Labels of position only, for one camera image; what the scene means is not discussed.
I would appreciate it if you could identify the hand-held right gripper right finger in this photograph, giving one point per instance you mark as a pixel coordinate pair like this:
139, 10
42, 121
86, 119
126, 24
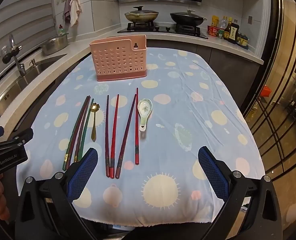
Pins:
214, 172

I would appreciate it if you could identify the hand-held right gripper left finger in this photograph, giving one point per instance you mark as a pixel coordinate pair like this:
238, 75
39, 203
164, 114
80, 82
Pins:
84, 175

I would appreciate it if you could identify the bright red chopstick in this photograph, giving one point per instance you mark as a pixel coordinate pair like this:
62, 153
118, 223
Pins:
137, 130
114, 135

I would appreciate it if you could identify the dark purple and red chopstick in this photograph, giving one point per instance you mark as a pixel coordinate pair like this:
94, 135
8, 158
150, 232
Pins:
126, 135
107, 135

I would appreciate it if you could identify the white ceramic soup spoon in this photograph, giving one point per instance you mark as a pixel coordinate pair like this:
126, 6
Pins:
145, 107

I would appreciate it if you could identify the pink perforated utensil holder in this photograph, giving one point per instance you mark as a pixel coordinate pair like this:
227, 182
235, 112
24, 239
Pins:
117, 60

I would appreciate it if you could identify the gold flower-shaped spoon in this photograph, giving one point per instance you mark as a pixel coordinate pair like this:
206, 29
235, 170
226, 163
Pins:
94, 130

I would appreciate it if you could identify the blue printed tablecloth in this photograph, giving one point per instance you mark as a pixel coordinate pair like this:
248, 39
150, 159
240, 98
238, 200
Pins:
175, 130

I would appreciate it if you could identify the chrome kitchen faucet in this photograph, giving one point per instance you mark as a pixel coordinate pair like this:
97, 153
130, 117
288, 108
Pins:
20, 67

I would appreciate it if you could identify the stainless steel sink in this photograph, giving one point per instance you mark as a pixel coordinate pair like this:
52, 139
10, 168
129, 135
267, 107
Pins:
40, 66

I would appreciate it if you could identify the sink soap dispenser pump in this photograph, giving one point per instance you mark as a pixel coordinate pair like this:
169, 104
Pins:
33, 63

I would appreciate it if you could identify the stainless steel basin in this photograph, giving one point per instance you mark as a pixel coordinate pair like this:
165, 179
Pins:
54, 46

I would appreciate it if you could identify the red object behind glass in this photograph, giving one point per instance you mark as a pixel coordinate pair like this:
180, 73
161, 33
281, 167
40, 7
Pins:
266, 91

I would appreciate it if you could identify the green dish soap bottle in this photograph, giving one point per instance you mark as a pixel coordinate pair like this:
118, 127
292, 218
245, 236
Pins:
61, 31

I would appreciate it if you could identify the gold framed glass door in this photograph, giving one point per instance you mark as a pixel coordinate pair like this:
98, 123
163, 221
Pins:
283, 80

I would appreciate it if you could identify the white window blinds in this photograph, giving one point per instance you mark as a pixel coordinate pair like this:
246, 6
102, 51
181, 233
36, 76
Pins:
20, 17

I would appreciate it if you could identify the white kitchen countertop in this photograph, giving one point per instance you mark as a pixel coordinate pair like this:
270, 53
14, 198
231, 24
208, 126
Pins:
238, 52

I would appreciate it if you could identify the purple hanging towel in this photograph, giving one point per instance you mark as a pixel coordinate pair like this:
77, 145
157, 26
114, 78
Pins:
67, 10

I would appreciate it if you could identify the small dark condiment jars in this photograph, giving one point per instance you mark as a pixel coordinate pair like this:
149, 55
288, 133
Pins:
242, 40

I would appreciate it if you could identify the white hanging towel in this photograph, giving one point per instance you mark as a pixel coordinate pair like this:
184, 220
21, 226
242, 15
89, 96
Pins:
75, 10

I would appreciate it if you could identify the small jar with green cap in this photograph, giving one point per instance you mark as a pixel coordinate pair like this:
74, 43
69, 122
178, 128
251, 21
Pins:
221, 34

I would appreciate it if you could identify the dark soy sauce bottle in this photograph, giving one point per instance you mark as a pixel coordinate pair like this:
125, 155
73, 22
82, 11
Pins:
234, 33

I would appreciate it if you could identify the red seasoning container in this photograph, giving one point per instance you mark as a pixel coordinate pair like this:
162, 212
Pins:
213, 31

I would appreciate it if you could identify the dark sauce bottle yellow cap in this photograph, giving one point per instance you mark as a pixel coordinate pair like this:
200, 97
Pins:
227, 31

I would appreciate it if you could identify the yellow seasoning packet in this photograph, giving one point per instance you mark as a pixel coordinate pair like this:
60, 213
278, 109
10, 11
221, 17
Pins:
215, 20

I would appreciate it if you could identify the black gas stove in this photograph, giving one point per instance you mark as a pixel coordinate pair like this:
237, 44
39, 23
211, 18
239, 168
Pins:
163, 28

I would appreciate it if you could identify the black wok with lid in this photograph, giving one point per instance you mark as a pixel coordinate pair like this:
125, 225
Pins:
186, 18

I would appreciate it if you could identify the beige pan with lid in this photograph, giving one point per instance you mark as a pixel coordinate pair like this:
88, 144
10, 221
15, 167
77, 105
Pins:
141, 16

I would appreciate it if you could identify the grey wall socket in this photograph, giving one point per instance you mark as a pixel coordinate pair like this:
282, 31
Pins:
250, 20

